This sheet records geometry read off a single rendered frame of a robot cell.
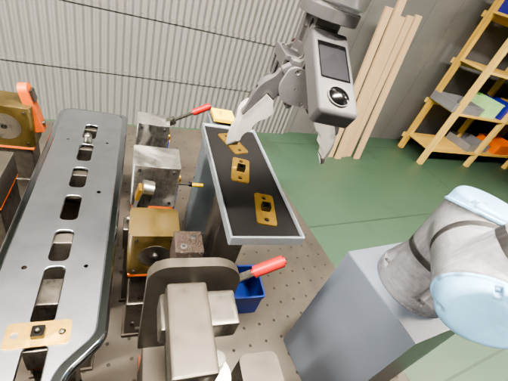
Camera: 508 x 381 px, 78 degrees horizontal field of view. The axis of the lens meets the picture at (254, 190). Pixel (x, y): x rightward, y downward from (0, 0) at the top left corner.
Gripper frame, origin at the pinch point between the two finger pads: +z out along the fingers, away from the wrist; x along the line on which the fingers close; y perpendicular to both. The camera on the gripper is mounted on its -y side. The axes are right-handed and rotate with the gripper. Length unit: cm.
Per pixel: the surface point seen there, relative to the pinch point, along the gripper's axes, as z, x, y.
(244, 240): 14.3, 1.2, -3.8
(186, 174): 60, 7, 72
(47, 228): 30.2, 35.4, 8.0
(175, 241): 20.2, 11.7, -0.4
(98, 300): 30.2, 22.6, -6.4
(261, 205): 13.4, -2.7, 4.5
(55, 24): 57, 104, 210
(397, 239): 130, -179, 124
